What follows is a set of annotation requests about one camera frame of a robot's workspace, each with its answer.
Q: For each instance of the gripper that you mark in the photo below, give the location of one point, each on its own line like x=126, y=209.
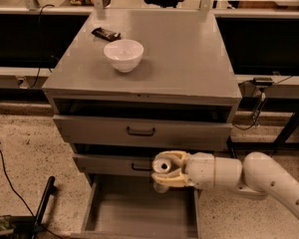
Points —
x=201, y=170

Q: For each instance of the silver blue redbull can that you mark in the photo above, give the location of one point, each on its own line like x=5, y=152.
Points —
x=160, y=166

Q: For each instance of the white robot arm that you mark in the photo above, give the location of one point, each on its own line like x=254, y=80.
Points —
x=257, y=176

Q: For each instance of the grey middle drawer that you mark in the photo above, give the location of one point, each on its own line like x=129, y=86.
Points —
x=92, y=164

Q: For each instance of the grey drawer cabinet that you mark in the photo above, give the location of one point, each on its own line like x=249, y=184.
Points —
x=184, y=75

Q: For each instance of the grey open bottom drawer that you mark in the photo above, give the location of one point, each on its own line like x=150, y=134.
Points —
x=128, y=207

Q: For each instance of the grey top drawer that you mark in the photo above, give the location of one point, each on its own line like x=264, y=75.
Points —
x=170, y=134

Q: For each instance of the black table leg right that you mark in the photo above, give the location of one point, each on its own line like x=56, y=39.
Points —
x=230, y=147

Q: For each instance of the white ceramic bowl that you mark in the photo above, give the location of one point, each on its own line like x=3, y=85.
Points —
x=124, y=55

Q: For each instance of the black stand leg left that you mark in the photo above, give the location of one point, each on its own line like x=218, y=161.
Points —
x=49, y=190

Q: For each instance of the dark snack bar wrapper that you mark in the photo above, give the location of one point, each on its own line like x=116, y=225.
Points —
x=106, y=34

